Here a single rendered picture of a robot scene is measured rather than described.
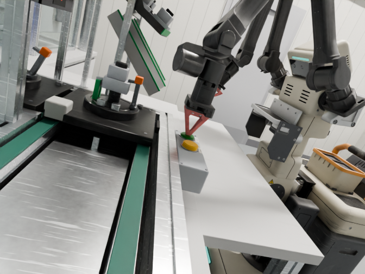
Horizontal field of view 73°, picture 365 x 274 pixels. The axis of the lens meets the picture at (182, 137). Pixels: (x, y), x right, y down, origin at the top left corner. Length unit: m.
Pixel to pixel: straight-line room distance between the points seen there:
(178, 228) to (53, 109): 0.37
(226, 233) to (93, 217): 0.29
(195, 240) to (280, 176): 0.72
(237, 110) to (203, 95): 3.44
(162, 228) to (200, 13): 3.57
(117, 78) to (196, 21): 3.19
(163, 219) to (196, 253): 0.15
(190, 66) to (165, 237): 0.39
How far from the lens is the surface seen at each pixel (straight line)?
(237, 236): 0.58
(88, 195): 0.44
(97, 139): 0.57
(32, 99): 0.64
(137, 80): 0.65
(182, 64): 0.58
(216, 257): 1.41
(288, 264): 0.70
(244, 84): 3.99
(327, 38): 0.91
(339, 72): 0.90
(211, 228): 0.56
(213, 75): 0.62
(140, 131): 0.59
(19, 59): 0.50
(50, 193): 0.44
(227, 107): 3.99
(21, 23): 0.49
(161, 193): 0.41
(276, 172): 1.14
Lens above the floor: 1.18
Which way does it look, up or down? 19 degrees down
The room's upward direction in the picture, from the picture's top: 20 degrees clockwise
